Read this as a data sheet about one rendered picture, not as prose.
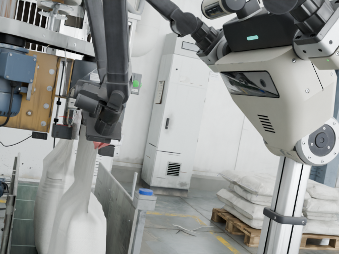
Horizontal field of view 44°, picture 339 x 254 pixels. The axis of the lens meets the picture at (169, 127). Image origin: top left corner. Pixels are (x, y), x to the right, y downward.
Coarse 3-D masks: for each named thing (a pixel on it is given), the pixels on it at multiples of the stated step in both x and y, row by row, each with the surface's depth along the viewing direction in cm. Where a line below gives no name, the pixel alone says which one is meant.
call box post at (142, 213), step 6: (138, 210) 175; (144, 210) 174; (138, 216) 174; (144, 216) 174; (138, 222) 173; (144, 222) 174; (138, 228) 174; (138, 234) 174; (138, 240) 174; (132, 246) 176; (138, 246) 175; (132, 252) 175; (138, 252) 175
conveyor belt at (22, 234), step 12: (24, 192) 313; (36, 192) 319; (24, 204) 283; (24, 216) 259; (24, 228) 238; (12, 240) 218; (24, 240) 221; (12, 252) 203; (24, 252) 205; (36, 252) 208
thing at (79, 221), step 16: (80, 144) 170; (80, 160) 166; (80, 176) 160; (80, 192) 147; (64, 208) 143; (80, 208) 131; (96, 208) 139; (64, 224) 135; (80, 224) 132; (96, 224) 133; (64, 240) 132; (80, 240) 130; (96, 240) 132
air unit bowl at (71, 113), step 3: (69, 111) 165; (72, 111) 165; (75, 111) 167; (69, 114) 165; (72, 114) 165; (69, 117) 165; (72, 117) 166; (66, 120) 166; (69, 120) 165; (72, 120) 166; (69, 123) 166; (72, 123) 166
